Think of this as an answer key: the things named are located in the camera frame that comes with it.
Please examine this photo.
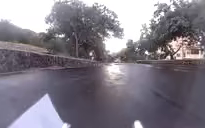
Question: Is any robot's own part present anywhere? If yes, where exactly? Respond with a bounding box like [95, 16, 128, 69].
[61, 122, 71, 128]
[133, 119, 145, 128]

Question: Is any grass bank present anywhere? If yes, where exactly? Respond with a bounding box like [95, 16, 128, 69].
[0, 39, 54, 56]

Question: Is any group of dark trees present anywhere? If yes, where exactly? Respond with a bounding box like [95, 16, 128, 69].
[0, 11, 54, 49]

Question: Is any low roadside wall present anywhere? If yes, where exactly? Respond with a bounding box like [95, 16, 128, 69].
[135, 58, 205, 66]

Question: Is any grey stone retaining wall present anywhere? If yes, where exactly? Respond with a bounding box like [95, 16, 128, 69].
[0, 47, 103, 75]

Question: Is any large spreading tree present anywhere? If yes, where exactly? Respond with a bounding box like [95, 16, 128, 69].
[136, 0, 205, 62]
[44, 0, 125, 62]

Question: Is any wet grey asphalt road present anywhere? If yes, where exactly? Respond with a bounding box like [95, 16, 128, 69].
[0, 62, 205, 128]

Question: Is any pale pink building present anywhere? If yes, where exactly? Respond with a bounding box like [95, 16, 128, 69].
[158, 36, 205, 61]

